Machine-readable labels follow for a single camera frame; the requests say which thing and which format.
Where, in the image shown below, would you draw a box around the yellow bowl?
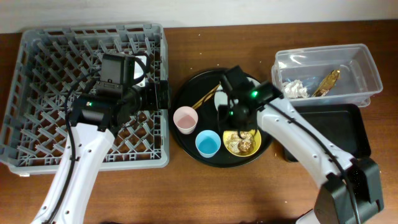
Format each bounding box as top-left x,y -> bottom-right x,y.
223,129 -> 262,157

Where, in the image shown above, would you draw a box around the food scraps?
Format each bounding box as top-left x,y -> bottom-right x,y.
226,131 -> 255,156

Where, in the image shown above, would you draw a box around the pink cup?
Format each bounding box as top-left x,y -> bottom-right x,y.
173,106 -> 198,134

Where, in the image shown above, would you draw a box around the light blue cup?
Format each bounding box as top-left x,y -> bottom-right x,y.
195,130 -> 221,158

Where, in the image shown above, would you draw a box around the white napkin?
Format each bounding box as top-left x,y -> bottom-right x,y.
282,80 -> 308,99

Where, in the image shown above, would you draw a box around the gold snack wrapper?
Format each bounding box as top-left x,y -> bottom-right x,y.
312,70 -> 340,97

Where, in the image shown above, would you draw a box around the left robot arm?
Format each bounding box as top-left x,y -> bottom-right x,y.
33,80 -> 170,223

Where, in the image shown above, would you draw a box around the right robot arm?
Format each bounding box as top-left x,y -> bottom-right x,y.
220,80 -> 384,223

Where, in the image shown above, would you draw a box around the grey dishwasher rack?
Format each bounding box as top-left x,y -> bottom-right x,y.
1,24 -> 169,177

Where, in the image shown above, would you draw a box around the grey plate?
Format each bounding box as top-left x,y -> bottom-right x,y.
214,77 -> 260,110

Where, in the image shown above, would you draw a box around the round black tray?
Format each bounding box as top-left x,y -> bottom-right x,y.
169,68 -> 273,168

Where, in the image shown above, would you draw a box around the wooden chopstick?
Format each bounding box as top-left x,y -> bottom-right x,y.
192,86 -> 220,111
191,83 -> 221,109

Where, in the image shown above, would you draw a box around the black rectangular tray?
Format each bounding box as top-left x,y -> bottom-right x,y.
296,104 -> 371,159

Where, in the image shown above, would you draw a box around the clear plastic bin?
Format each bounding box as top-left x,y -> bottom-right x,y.
271,44 -> 383,107

